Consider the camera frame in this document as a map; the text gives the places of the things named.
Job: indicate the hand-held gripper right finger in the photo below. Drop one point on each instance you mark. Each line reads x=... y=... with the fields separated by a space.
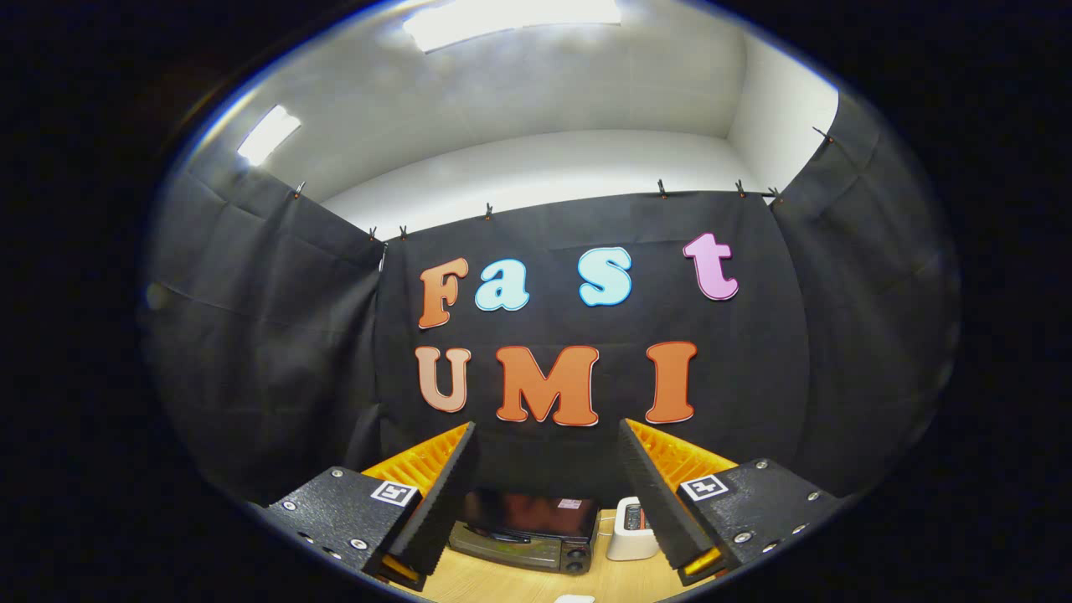
x=653 y=494

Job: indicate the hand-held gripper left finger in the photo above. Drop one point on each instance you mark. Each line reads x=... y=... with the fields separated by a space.
x=448 y=494

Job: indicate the black toaster oven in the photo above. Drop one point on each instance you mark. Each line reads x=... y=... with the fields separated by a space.
x=519 y=536

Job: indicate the white slot toaster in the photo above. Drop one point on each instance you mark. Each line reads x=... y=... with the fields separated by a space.
x=626 y=540

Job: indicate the white rectangular plate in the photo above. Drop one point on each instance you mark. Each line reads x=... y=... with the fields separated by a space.
x=574 y=599

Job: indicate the black backdrop cloth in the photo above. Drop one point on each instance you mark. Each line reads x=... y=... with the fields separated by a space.
x=770 y=360

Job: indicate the row of black cloth clips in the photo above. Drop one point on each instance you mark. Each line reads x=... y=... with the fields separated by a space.
x=662 y=188

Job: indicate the small ceiling light panel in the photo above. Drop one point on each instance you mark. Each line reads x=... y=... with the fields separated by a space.
x=270 y=134

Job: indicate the large ceiling light panel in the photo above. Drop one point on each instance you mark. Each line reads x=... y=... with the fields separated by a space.
x=511 y=18

